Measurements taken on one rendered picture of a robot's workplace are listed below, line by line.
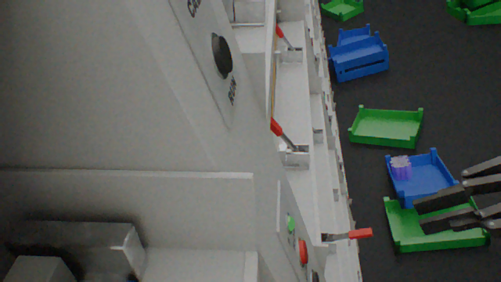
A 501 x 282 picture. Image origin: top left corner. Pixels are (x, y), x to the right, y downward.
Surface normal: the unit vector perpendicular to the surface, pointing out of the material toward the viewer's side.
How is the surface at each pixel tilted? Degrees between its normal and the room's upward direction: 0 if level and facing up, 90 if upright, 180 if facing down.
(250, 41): 15
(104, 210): 90
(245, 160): 90
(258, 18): 90
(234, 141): 90
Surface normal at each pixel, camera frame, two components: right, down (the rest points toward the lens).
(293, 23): -0.06, -0.75
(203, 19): 0.94, -0.18
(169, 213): -0.08, 0.66
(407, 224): -0.32, -0.72
